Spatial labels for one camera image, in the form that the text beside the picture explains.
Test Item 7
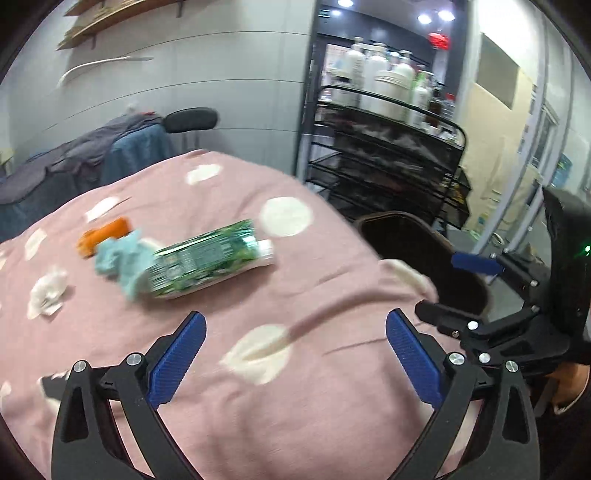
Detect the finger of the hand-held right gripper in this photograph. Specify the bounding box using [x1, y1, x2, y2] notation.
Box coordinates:
[414, 300, 570, 370]
[451, 251, 540, 296]

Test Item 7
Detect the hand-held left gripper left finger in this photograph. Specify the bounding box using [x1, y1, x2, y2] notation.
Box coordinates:
[52, 311, 207, 480]

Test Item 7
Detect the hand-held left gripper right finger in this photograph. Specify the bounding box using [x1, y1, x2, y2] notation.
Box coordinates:
[386, 309, 541, 480]

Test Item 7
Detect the green label plastic bottle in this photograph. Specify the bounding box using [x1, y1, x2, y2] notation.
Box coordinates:
[147, 219, 275, 301]

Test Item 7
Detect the person's right hand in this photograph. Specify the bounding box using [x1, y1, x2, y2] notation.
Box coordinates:
[549, 364, 591, 415]

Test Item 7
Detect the pink dotted blanket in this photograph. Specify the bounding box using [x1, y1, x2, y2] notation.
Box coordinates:
[0, 148, 467, 480]

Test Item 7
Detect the crumpled light blue tissue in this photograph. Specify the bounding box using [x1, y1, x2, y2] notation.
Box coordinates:
[93, 229, 160, 303]

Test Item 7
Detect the glass door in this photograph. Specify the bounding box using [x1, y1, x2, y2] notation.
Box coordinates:
[462, 0, 591, 259]

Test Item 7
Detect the orange plastic toy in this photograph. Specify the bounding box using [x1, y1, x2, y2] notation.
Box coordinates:
[77, 217, 133, 258]

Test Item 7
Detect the crumpled white tissue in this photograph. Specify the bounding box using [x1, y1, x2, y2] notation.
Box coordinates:
[27, 268, 69, 319]

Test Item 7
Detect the brown glass bottle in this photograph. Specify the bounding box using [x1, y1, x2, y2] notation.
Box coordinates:
[426, 88, 443, 129]

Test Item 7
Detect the group of white toiletry bottles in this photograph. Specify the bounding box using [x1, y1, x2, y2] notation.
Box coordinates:
[330, 37, 458, 134]

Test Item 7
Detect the blue blanket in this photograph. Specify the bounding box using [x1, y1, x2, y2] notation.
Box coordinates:
[0, 124, 178, 243]

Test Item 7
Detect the grey blanket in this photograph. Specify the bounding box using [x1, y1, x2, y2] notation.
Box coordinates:
[0, 113, 164, 206]

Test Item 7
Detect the black wire rack cart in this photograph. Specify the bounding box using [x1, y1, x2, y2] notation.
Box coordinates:
[302, 84, 472, 232]

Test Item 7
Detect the white curved wall rail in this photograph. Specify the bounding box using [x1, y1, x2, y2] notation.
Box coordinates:
[58, 56, 154, 88]

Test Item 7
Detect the long wooden wall shelf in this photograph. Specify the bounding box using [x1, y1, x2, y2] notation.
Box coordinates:
[58, 0, 190, 51]

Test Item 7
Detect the short wooden wall shelf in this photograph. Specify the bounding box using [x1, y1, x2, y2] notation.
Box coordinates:
[65, 0, 107, 17]

